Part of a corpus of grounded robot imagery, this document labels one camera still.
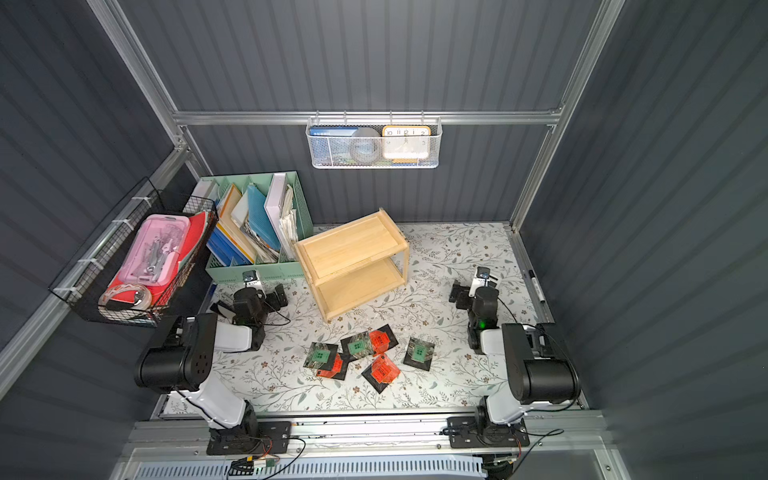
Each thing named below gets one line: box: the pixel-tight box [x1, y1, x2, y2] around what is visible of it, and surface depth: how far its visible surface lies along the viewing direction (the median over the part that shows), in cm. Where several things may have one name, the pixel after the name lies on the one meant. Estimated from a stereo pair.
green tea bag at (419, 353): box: [403, 337, 435, 371], surface depth 88 cm
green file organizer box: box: [191, 171, 314, 281], surface depth 98 cm
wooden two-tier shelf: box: [294, 208, 410, 322], surface depth 91 cm
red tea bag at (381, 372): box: [361, 354, 401, 394], surface depth 85 cm
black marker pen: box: [528, 269, 545, 303], surface depth 109 cm
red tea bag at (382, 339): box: [370, 324, 399, 354], surface depth 91 cm
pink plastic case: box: [117, 214, 191, 287], surface depth 74 cm
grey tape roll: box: [349, 127, 382, 164], surface depth 89 cm
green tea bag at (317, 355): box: [303, 342, 331, 369], surface depth 88 cm
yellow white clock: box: [382, 125, 432, 160], surface depth 90 cm
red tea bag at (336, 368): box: [316, 353, 343, 378], surface depth 86 cm
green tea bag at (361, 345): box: [348, 331, 373, 357], surface depth 91 cm
